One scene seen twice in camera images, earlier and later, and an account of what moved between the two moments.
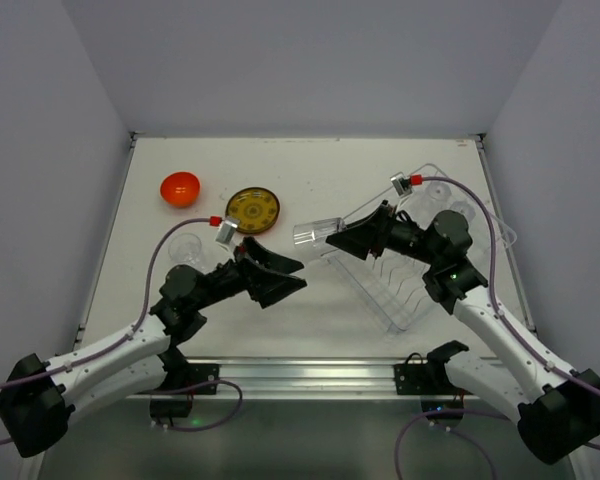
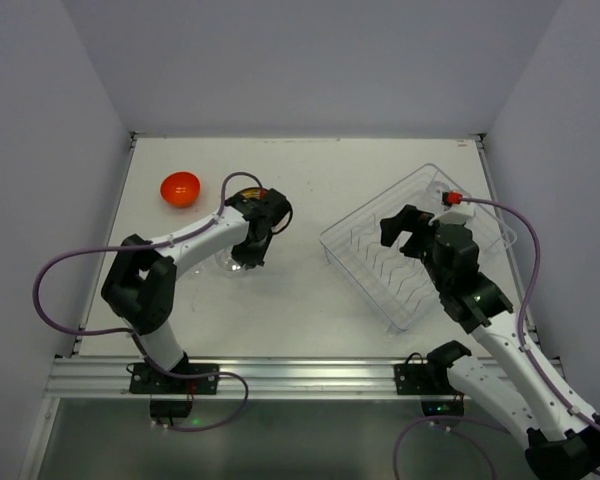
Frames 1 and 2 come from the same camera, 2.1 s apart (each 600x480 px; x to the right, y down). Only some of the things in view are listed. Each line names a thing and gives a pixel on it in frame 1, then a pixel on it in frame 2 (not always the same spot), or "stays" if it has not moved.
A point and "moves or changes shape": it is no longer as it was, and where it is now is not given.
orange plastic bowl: [180, 189] stays
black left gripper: [247, 272] → [253, 249]
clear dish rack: [395, 286] stays
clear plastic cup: [314, 233] moves or changes shape
